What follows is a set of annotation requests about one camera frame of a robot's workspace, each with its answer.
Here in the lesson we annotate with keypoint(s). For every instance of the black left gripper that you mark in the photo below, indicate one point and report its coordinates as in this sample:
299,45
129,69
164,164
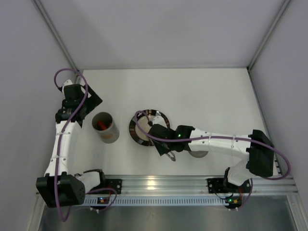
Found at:
89,102

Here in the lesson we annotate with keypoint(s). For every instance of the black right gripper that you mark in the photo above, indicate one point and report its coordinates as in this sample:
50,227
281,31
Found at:
165,147

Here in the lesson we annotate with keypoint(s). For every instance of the red sausage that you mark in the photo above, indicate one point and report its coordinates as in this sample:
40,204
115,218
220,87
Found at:
101,125

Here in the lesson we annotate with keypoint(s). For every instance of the metal tongs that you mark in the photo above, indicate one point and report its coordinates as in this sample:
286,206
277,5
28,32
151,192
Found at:
171,156

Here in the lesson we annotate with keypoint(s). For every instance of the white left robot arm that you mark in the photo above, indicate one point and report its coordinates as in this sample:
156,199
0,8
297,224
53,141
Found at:
59,186

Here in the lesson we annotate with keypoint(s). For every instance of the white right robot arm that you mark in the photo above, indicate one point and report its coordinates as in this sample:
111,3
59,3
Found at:
255,151

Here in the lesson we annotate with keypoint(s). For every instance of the grey cylindrical lunch container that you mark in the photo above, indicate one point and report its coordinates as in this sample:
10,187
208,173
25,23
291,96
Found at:
111,134

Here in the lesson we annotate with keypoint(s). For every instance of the grey round container lid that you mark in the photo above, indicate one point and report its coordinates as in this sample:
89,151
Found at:
198,154

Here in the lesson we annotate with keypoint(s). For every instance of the dark patterned round plate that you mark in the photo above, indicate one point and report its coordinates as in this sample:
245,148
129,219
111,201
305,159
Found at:
155,116

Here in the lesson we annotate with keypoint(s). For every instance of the aluminium mounting rail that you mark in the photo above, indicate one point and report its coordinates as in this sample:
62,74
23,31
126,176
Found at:
134,185

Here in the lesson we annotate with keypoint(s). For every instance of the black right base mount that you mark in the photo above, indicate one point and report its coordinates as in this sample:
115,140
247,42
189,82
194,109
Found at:
220,185

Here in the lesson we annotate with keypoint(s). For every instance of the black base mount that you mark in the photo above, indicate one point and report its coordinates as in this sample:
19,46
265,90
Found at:
220,185
115,184

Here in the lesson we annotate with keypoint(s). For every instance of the grey slotted cable duct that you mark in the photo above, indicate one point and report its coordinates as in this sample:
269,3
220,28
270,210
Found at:
169,201

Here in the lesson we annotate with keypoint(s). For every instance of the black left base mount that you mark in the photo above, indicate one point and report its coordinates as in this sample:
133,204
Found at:
115,184

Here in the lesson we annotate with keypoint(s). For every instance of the aluminium left frame post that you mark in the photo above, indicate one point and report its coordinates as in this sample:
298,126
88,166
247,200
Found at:
54,32

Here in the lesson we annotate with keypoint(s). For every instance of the aluminium frame post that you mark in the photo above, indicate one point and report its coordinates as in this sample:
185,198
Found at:
285,4
54,32

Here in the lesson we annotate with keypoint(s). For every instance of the aluminium right frame post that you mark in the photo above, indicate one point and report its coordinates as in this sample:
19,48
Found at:
285,4

